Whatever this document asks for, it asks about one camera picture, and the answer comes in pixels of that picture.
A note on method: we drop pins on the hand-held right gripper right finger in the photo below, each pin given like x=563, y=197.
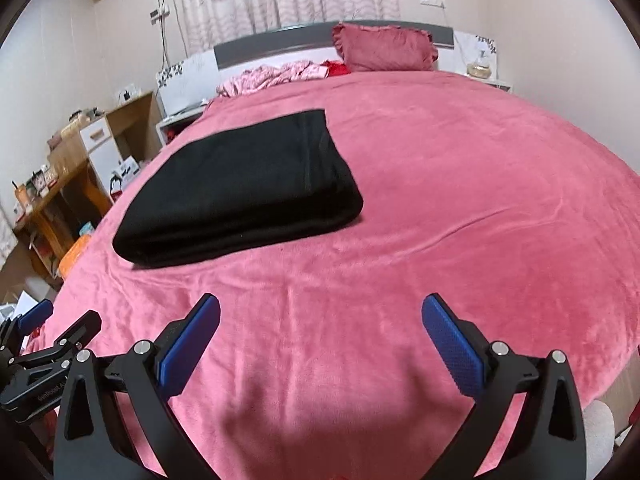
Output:
x=452, y=345

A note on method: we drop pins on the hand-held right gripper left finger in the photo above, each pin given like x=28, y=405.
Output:
x=187, y=345

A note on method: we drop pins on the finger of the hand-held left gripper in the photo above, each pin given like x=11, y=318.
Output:
x=75, y=330
x=35, y=312

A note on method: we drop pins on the black pants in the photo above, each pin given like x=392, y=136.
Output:
x=240, y=190

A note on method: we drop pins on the orange bag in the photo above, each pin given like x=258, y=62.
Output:
x=75, y=257

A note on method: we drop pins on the orange bottle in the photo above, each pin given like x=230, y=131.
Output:
x=21, y=202

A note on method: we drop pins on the pink blanket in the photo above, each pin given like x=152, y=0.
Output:
x=425, y=185

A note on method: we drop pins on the white printed box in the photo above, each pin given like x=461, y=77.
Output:
x=127, y=170

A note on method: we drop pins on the white fuzzy cloth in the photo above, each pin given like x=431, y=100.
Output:
x=597, y=435

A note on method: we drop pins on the white drawer cabinet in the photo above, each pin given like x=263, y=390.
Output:
x=102, y=152

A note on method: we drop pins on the wooden desk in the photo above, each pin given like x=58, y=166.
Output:
x=132, y=120

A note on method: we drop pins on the white nightstand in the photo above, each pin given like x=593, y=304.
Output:
x=497, y=84
x=177, y=125

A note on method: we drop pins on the pink floral cloth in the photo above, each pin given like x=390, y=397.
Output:
x=270, y=77

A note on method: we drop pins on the glass jar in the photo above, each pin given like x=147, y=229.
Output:
x=480, y=66

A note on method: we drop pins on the red cloth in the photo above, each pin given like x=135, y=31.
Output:
x=336, y=67

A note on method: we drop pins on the pink ruffled pillow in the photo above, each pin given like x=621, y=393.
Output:
x=387, y=47

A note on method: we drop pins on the grey headboard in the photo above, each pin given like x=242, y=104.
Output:
x=280, y=42

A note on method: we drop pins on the wall power strip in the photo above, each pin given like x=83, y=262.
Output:
x=160, y=12

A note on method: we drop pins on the white wall socket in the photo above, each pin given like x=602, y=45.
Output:
x=432, y=1

